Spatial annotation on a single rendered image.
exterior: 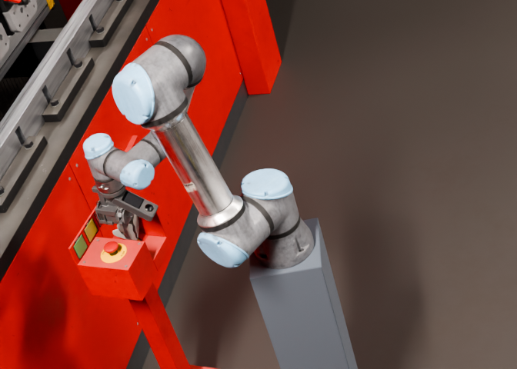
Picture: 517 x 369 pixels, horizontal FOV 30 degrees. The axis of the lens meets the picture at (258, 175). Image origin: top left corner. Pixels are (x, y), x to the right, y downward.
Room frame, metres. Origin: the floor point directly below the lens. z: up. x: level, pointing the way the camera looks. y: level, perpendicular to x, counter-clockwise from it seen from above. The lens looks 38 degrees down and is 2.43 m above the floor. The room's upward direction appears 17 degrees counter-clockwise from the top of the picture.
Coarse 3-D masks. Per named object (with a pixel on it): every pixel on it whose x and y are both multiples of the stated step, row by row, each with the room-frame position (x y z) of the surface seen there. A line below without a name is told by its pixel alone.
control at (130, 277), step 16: (96, 224) 2.05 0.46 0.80; (144, 224) 2.06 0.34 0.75; (160, 224) 2.03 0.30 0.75; (96, 240) 2.01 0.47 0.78; (112, 240) 1.99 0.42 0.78; (128, 240) 1.97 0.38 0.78; (144, 240) 2.04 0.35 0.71; (160, 240) 2.02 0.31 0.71; (96, 256) 1.95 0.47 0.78; (128, 256) 1.91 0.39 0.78; (144, 256) 1.93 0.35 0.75; (160, 256) 1.98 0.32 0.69; (80, 272) 1.94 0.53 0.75; (96, 272) 1.91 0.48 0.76; (112, 272) 1.89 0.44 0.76; (128, 272) 1.86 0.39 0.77; (144, 272) 1.91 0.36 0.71; (96, 288) 1.93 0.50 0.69; (112, 288) 1.90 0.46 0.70; (128, 288) 1.87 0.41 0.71; (144, 288) 1.88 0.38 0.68
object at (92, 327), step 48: (192, 0) 3.39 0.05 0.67; (144, 48) 2.94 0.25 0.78; (192, 96) 3.15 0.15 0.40; (240, 96) 3.56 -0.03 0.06; (144, 192) 2.62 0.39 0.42; (48, 240) 2.12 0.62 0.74; (0, 288) 1.89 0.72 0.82; (48, 288) 2.04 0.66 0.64; (0, 336) 1.82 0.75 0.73; (48, 336) 1.95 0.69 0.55; (96, 336) 2.12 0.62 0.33; (144, 336) 2.32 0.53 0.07
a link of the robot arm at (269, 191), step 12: (252, 180) 1.78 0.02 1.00; (264, 180) 1.77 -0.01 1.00; (276, 180) 1.76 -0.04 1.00; (288, 180) 1.76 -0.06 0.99; (252, 192) 1.73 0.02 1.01; (264, 192) 1.73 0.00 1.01; (276, 192) 1.72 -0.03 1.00; (288, 192) 1.74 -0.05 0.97; (252, 204) 1.71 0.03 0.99; (264, 204) 1.71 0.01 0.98; (276, 204) 1.72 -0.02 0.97; (288, 204) 1.73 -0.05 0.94; (264, 216) 1.69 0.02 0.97; (276, 216) 1.70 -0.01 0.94; (288, 216) 1.73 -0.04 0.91; (276, 228) 1.72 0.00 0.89; (288, 228) 1.72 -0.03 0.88
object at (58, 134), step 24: (144, 0) 3.09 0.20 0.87; (120, 24) 2.98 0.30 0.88; (144, 24) 2.99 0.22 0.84; (96, 48) 2.86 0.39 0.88; (120, 48) 2.81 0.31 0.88; (96, 72) 2.71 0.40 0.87; (96, 96) 2.58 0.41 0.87; (72, 120) 2.48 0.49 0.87; (48, 144) 2.39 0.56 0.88; (72, 144) 2.39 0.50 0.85; (48, 168) 2.27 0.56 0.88; (24, 192) 2.19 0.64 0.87; (48, 192) 2.21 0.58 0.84; (0, 216) 2.12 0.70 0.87; (24, 216) 2.09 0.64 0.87; (0, 240) 2.01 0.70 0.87; (0, 264) 1.93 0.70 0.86
